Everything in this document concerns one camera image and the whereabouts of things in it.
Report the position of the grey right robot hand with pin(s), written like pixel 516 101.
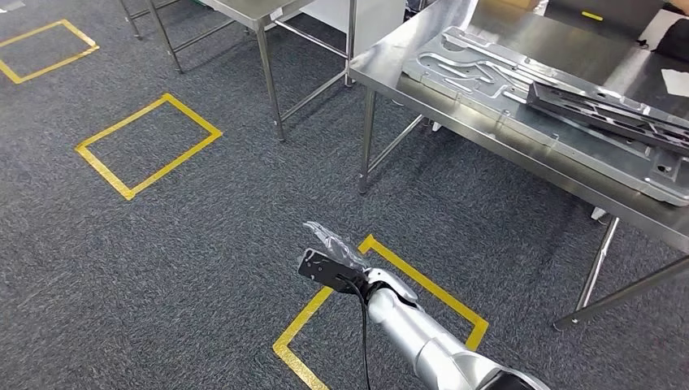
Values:
pixel 336 245

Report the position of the grey laptop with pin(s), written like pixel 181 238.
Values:
pixel 603 16

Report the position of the black plastic frame part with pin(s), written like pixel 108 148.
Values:
pixel 592 107

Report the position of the black carrying case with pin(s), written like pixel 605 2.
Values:
pixel 675 40

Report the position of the white crumpled paper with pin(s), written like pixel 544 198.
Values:
pixel 677 82

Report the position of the steel table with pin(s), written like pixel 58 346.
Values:
pixel 253 8

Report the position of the steel workbench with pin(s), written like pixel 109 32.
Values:
pixel 430 32

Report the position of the yellow floor tape square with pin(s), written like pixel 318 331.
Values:
pixel 425 282

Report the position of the stamped metal panel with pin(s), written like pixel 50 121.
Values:
pixel 484 81

